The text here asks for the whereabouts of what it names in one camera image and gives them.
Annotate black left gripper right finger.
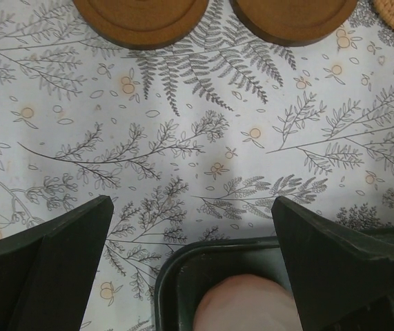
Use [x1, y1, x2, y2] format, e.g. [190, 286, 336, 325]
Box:
[272, 197, 394, 330]

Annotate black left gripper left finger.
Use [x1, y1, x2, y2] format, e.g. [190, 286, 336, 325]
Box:
[0, 195, 114, 331]

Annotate light pink mug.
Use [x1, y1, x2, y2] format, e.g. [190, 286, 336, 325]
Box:
[193, 274, 302, 331]

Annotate brown wooden coaster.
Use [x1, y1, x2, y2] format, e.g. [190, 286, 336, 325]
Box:
[230, 0, 357, 47]
[73, 0, 208, 50]

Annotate black serving tray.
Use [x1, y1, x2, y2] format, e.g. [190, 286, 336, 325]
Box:
[154, 225, 394, 331]

